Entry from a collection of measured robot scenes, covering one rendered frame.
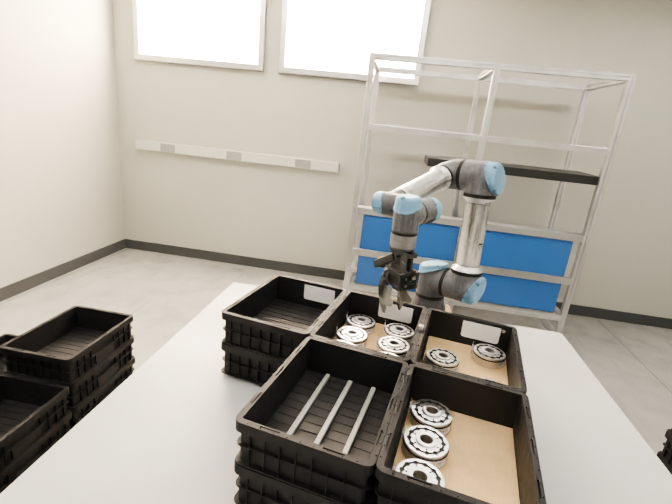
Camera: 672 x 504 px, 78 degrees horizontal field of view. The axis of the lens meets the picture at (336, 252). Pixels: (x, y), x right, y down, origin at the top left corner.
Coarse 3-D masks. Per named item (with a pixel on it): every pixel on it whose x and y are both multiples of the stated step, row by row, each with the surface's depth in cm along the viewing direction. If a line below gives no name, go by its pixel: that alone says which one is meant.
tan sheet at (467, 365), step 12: (432, 336) 150; (432, 348) 141; (444, 348) 142; (456, 348) 143; (468, 348) 144; (468, 360) 136; (468, 372) 129; (480, 372) 130; (492, 372) 131; (504, 372) 131
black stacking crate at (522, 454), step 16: (416, 384) 112; (432, 384) 111; (448, 384) 109; (464, 384) 108; (416, 400) 113; (448, 400) 110; (464, 400) 109; (480, 400) 107; (496, 400) 106; (512, 400) 105; (400, 416) 96; (480, 416) 108; (496, 416) 107; (512, 416) 106; (400, 432) 101; (528, 448) 87; (528, 464) 84; (528, 480) 82; (384, 496) 78; (400, 496) 77; (416, 496) 76; (528, 496) 80
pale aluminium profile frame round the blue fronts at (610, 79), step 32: (448, 64) 277; (480, 64) 275; (512, 64) 272; (384, 128) 296; (576, 128) 335; (608, 160) 280; (352, 224) 318; (576, 256) 302; (352, 288) 333; (544, 320) 344
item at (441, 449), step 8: (408, 432) 96; (416, 432) 97; (432, 432) 98; (408, 440) 94; (440, 440) 95; (408, 448) 92; (416, 448) 92; (424, 448) 92; (432, 448) 92; (440, 448) 93; (448, 448) 93; (424, 456) 90; (432, 456) 90; (440, 456) 90
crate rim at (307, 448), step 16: (368, 352) 116; (272, 384) 98; (400, 384) 103; (256, 400) 91; (240, 416) 86; (384, 416) 91; (240, 432) 85; (256, 432) 84; (272, 432) 83; (384, 432) 86; (288, 448) 82; (304, 448) 81; (320, 448) 80; (336, 464) 79; (352, 464) 78; (368, 464) 77
